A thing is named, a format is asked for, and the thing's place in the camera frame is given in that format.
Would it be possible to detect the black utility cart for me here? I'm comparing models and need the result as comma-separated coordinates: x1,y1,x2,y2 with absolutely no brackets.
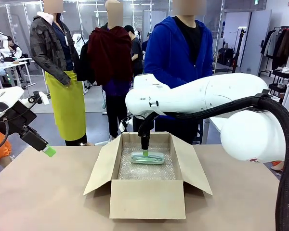
269,68,289,103

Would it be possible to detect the large open cardboard box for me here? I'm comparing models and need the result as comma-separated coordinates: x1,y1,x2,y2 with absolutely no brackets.
83,131,213,219

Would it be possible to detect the clothes rack with garments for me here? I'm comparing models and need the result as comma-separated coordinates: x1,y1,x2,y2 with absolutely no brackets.
259,25,289,78

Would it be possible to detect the black tripod stand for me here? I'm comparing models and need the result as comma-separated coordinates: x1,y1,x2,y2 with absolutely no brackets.
231,27,246,74

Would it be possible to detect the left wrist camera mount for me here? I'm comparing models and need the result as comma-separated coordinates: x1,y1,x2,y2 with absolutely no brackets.
27,90,50,105

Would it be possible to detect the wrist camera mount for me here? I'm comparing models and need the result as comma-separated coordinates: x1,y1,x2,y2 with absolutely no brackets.
27,90,50,105
118,115,135,132

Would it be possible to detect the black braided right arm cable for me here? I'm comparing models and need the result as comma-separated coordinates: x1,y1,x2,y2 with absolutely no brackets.
137,94,289,231

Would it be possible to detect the person in black shirt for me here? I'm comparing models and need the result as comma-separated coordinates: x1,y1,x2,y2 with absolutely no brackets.
124,25,144,80

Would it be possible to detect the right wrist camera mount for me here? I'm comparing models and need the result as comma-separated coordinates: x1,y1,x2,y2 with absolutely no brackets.
118,115,135,132

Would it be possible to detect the mannequin with yellow apron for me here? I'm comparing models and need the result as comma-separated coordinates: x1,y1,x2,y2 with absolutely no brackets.
29,0,88,147

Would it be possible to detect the seated person in white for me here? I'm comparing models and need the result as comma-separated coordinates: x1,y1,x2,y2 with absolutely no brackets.
2,36,23,59

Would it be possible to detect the mint green glasses case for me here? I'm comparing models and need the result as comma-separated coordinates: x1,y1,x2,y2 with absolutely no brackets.
131,151,165,166

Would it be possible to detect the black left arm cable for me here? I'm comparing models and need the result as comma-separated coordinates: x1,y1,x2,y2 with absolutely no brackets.
0,117,10,153

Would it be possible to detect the mannequin with purple top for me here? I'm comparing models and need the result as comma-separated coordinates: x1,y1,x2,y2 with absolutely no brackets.
77,0,133,140

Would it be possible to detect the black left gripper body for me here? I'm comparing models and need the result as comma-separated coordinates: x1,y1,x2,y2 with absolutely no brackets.
4,100,49,152

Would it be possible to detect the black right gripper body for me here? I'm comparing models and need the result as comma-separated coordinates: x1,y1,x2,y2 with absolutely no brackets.
140,131,151,151

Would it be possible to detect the person in blue hoodie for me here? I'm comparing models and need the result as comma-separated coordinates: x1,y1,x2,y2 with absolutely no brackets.
144,0,214,145

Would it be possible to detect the clear bubble wrap sheet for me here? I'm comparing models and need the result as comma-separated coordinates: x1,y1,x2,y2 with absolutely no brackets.
117,141,177,180

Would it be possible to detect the white background desk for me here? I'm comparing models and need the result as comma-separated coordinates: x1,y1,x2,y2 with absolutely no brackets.
0,57,37,91

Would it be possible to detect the dark red draped cloth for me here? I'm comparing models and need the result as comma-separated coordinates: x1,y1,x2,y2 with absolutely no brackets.
87,25,133,86

